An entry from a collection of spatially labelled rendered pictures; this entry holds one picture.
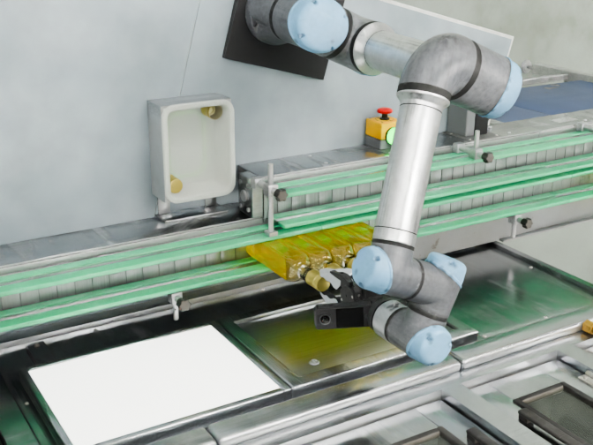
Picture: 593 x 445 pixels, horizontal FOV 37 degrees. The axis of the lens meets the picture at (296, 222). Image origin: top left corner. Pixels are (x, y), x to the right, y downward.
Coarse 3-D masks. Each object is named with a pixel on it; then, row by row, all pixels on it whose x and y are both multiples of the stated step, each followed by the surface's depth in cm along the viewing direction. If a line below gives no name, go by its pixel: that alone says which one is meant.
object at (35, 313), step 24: (552, 192) 252; (576, 192) 253; (456, 216) 233; (480, 216) 233; (504, 216) 235; (216, 264) 202; (240, 264) 202; (120, 288) 189; (144, 288) 190; (168, 288) 189; (192, 288) 191; (0, 312) 178; (24, 312) 178; (48, 312) 178; (72, 312) 178
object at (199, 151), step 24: (168, 120) 198; (192, 120) 201; (216, 120) 203; (168, 144) 192; (192, 144) 202; (216, 144) 205; (168, 168) 193; (192, 168) 204; (216, 168) 207; (168, 192) 195; (192, 192) 200; (216, 192) 201
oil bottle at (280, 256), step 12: (276, 240) 198; (252, 252) 202; (264, 252) 197; (276, 252) 193; (288, 252) 192; (300, 252) 192; (264, 264) 198; (276, 264) 193; (288, 264) 189; (300, 264) 188; (288, 276) 190
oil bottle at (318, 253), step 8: (288, 240) 199; (296, 240) 199; (304, 240) 199; (312, 240) 199; (304, 248) 194; (312, 248) 194; (320, 248) 194; (312, 256) 191; (320, 256) 191; (328, 256) 192; (312, 264) 191; (320, 264) 191
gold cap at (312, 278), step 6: (312, 270) 185; (306, 276) 185; (312, 276) 183; (318, 276) 182; (306, 282) 185; (312, 282) 183; (318, 282) 182; (324, 282) 182; (318, 288) 182; (324, 288) 183
